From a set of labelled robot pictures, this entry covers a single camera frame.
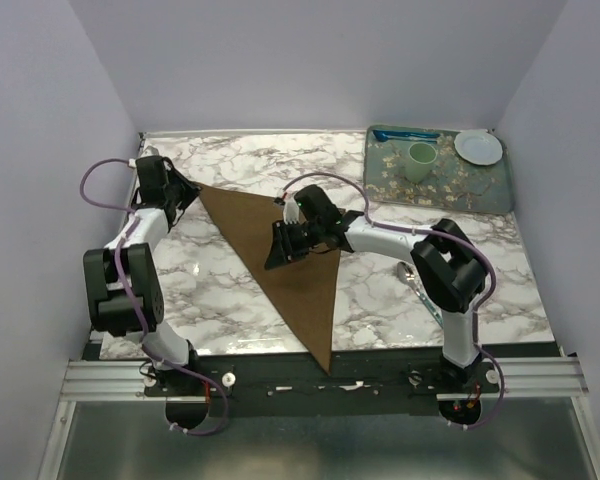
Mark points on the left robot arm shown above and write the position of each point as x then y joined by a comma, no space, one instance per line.
124,296

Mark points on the black mounting base rail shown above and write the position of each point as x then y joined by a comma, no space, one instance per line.
412,381

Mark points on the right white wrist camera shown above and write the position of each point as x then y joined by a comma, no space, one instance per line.
291,211

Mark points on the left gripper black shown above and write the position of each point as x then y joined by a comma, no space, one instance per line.
191,190

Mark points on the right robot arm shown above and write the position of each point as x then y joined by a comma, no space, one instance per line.
449,270

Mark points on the aluminium extrusion frame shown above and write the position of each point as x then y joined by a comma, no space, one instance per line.
121,381

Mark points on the floral blue serving tray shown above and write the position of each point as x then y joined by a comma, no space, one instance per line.
453,183

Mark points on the light green cup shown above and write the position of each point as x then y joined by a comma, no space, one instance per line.
419,162

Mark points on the small white plate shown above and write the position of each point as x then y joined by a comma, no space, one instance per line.
478,147

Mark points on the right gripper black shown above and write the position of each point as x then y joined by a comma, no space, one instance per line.
283,250

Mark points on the brown cloth napkin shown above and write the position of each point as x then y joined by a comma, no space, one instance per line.
304,292

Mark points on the spoon with teal handle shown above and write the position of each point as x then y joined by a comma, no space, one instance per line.
407,275

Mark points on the blue plastic utensil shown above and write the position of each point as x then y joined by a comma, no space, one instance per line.
386,135

